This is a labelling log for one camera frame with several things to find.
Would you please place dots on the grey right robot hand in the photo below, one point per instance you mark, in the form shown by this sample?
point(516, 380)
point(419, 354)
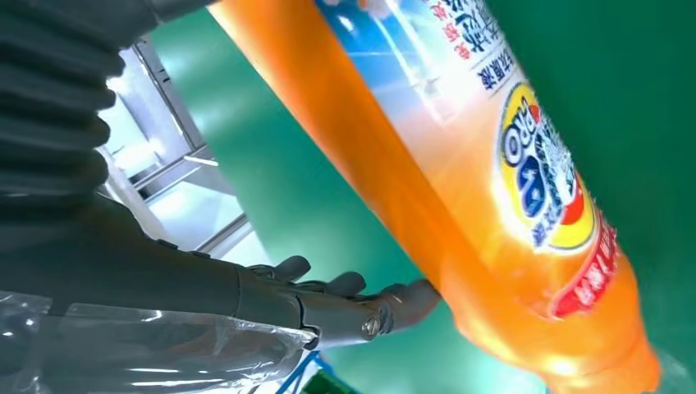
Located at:
point(136, 283)

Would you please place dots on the stainless steel table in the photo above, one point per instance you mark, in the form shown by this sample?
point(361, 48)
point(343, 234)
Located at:
point(185, 168)

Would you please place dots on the blue metal cart frame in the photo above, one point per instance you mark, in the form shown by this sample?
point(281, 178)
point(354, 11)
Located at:
point(304, 370)

